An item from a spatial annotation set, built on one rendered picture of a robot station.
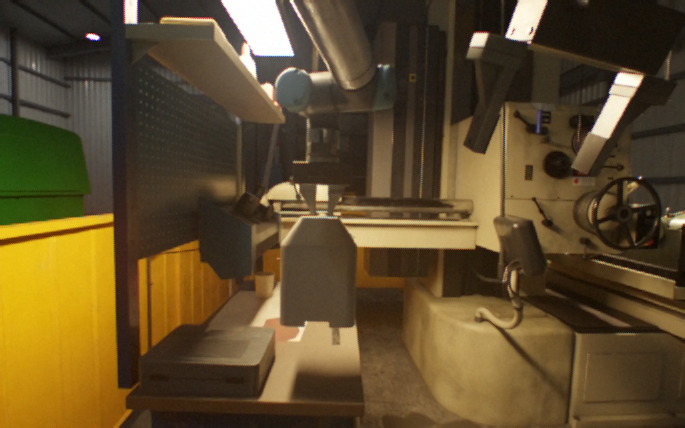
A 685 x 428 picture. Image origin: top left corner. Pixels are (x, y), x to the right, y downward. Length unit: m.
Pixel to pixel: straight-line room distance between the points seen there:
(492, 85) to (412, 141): 2.21
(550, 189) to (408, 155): 0.95
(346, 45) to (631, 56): 0.33
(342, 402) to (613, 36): 0.72
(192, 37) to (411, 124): 1.97
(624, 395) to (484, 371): 0.90
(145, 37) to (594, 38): 0.75
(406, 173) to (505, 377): 1.45
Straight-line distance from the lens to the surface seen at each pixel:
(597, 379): 2.72
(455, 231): 2.25
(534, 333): 2.38
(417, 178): 2.55
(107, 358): 2.11
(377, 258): 2.54
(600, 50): 0.39
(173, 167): 1.01
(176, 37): 0.82
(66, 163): 3.87
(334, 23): 0.51
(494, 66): 0.36
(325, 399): 0.80
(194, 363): 0.83
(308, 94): 0.65
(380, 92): 0.61
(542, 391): 2.56
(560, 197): 2.23
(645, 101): 0.44
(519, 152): 2.10
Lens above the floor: 1.39
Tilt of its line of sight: 4 degrees down
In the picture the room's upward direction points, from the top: 2 degrees clockwise
